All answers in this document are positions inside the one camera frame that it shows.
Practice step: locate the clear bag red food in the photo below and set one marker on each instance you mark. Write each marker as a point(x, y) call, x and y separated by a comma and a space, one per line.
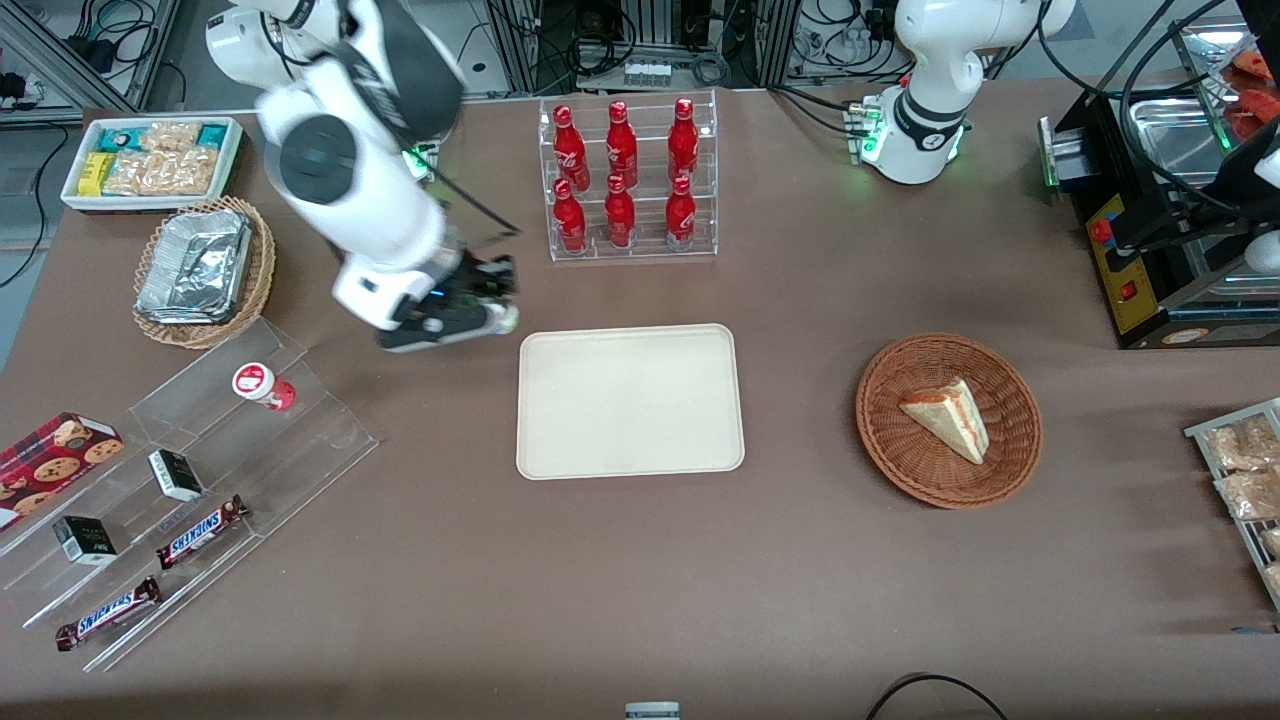
point(1255, 100)

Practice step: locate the steel tray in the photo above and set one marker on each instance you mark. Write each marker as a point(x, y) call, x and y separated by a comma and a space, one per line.
point(1175, 140)

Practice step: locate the red cola bottle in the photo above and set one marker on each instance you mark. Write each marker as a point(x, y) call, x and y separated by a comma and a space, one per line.
point(570, 148)
point(619, 214)
point(681, 212)
point(683, 140)
point(570, 218)
point(621, 145)

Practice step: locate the teal snack pack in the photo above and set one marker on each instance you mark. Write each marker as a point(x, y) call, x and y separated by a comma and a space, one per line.
point(213, 137)
point(120, 138)

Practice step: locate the Snickers bar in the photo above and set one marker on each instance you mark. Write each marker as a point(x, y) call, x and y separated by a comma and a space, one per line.
point(202, 531)
point(108, 613)

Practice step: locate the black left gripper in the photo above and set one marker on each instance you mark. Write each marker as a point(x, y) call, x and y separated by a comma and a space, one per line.
point(1234, 187)

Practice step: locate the round brown wicker basket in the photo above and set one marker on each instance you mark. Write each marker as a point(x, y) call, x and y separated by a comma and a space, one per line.
point(900, 450)

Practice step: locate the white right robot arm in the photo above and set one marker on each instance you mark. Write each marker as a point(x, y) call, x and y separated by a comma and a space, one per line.
point(380, 215)

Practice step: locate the light wicker basket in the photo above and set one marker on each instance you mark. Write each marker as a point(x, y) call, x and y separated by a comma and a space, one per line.
point(262, 260)

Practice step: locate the white power strip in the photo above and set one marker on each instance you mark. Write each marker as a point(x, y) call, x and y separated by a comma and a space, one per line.
point(648, 73)

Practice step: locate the wrapped sandwich wedge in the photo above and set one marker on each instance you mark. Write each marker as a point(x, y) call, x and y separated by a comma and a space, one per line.
point(950, 415)

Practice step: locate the small grey device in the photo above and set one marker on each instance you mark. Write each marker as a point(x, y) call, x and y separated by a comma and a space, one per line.
point(652, 711)

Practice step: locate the clear snack bag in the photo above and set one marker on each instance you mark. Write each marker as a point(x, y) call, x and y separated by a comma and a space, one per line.
point(1245, 445)
point(1250, 495)

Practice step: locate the red gum bottle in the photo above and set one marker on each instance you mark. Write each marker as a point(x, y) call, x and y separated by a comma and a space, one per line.
point(262, 385)

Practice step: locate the black sealing machine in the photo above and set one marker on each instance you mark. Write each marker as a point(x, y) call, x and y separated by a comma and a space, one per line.
point(1130, 290)

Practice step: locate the clear acrylic stepped stand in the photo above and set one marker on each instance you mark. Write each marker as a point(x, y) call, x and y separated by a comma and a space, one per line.
point(300, 440)

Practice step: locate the small black box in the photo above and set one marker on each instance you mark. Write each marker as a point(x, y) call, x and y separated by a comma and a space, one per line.
point(85, 541)
point(176, 476)

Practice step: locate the yellow snack pack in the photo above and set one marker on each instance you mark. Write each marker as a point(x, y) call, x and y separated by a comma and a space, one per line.
point(94, 174)

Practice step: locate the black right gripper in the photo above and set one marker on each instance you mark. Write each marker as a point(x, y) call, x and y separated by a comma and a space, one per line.
point(483, 283)

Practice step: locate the stacked foil trays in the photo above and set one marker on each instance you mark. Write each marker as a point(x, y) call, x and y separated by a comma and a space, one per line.
point(195, 265)

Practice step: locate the red cookie box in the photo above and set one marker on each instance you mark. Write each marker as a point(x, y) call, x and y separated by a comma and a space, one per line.
point(50, 462)

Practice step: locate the beige plastic tray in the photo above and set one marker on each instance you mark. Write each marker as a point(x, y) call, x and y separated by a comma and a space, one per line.
point(630, 402)

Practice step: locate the clear cracker bag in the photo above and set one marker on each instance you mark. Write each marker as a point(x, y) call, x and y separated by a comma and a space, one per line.
point(160, 173)
point(170, 138)

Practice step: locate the clear acrylic bottle rack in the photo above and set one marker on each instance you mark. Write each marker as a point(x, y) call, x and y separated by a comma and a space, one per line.
point(645, 250)

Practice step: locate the white rectangular snack bin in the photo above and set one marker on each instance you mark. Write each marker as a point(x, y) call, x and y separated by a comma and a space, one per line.
point(232, 160)

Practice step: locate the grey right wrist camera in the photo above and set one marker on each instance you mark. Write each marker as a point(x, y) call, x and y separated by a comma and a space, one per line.
point(435, 336)

